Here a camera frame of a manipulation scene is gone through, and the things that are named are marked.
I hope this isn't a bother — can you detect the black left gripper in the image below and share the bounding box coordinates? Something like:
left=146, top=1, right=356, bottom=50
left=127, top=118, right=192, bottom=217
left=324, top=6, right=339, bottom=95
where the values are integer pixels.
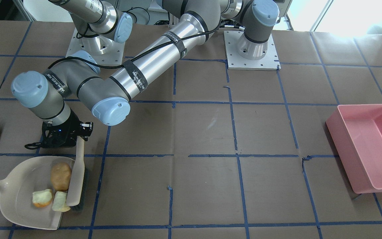
left=41, top=112, right=94, bottom=148

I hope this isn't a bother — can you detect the brown potato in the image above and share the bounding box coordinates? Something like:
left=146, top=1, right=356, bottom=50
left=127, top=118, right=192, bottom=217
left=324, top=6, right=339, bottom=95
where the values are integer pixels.
left=50, top=162, right=72, bottom=192

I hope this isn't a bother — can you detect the beige hand brush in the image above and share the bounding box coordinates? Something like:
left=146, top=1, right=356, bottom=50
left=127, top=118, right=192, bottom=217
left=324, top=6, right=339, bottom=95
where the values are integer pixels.
left=66, top=136, right=87, bottom=212

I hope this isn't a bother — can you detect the apple core piece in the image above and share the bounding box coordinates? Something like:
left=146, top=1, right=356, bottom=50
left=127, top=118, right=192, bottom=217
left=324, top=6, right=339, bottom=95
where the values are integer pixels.
left=32, top=189, right=53, bottom=208
left=51, top=192, right=70, bottom=213

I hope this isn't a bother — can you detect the beige plastic dustpan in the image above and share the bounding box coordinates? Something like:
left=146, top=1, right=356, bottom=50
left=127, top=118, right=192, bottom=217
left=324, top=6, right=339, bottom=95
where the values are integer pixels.
left=0, top=156, right=74, bottom=230

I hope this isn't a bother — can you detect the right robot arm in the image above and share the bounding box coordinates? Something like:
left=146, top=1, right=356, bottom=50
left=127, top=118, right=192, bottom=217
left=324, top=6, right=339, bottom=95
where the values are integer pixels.
left=50, top=0, right=133, bottom=43

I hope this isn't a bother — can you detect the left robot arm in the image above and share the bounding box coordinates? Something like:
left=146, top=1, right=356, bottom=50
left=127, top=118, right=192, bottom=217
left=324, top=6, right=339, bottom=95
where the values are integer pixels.
left=11, top=0, right=280, bottom=150

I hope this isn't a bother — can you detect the pink plastic bin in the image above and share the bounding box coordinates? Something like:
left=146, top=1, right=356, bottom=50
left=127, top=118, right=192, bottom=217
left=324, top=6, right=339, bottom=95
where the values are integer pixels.
left=326, top=104, right=382, bottom=194

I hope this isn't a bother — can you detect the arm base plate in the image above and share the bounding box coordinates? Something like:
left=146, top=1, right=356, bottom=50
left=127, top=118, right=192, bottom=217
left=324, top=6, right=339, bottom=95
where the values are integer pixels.
left=66, top=29, right=125, bottom=66
left=224, top=31, right=282, bottom=71

